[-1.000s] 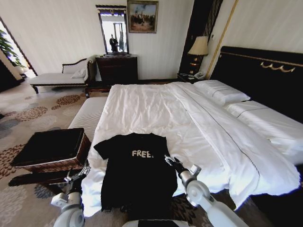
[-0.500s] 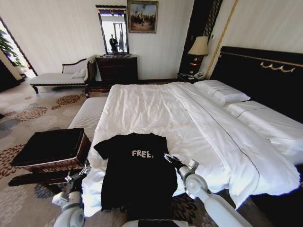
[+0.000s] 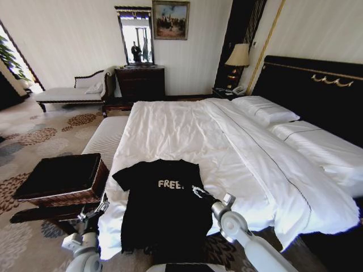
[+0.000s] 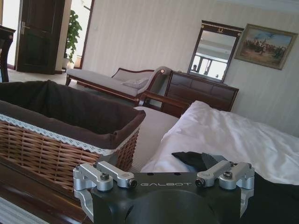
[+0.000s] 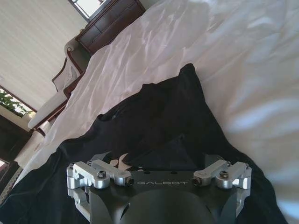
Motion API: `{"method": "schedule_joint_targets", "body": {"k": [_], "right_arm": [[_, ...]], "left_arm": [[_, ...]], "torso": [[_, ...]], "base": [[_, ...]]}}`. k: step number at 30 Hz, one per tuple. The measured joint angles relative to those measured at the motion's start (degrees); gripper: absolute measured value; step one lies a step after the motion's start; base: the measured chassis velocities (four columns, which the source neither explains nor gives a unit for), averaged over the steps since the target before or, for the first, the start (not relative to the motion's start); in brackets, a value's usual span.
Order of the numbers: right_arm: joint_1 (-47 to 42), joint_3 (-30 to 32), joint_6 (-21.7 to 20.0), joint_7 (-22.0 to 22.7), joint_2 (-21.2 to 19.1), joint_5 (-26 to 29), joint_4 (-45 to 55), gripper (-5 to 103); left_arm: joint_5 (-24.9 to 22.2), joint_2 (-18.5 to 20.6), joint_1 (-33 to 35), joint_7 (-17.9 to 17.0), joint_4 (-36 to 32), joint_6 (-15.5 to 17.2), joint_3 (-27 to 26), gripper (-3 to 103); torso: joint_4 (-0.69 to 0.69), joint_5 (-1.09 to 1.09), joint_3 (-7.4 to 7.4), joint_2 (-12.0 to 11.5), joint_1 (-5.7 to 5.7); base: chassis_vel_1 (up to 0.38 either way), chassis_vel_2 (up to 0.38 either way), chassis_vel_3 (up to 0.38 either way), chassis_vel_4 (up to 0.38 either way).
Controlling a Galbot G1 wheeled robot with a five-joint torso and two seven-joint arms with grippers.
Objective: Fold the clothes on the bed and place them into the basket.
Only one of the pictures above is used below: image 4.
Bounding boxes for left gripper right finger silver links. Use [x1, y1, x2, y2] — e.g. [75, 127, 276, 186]
[196, 152, 256, 217]

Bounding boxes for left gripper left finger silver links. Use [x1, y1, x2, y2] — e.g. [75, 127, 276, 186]
[72, 155, 138, 218]

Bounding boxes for wicker basket with brown liner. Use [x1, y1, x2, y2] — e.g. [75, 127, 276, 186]
[0, 79, 147, 190]

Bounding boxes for white duvet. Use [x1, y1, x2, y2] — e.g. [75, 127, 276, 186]
[141, 100, 299, 185]

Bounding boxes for small black cloth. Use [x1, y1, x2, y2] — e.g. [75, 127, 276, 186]
[171, 151, 211, 170]

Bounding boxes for large black garment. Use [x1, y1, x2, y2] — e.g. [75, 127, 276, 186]
[240, 171, 299, 224]

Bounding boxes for dark wooden dresser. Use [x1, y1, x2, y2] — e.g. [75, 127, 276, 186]
[162, 70, 240, 112]

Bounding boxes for grey patterned cushion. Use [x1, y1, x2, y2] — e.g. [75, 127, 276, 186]
[121, 78, 150, 90]

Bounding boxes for dark framed mirror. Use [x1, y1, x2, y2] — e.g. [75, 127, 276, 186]
[187, 20, 245, 83]

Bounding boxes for gold framed painting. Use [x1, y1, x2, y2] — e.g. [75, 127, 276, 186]
[234, 23, 299, 70]

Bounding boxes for green potted plant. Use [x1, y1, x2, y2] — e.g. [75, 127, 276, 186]
[64, 9, 83, 69]

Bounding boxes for dark wooden door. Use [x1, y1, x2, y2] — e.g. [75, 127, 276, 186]
[15, 0, 66, 75]

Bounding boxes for dark wooden table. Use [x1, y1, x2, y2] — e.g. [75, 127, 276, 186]
[0, 25, 16, 83]

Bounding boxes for grey chaise longue, wooden frame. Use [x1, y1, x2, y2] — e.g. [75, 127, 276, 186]
[65, 66, 172, 107]

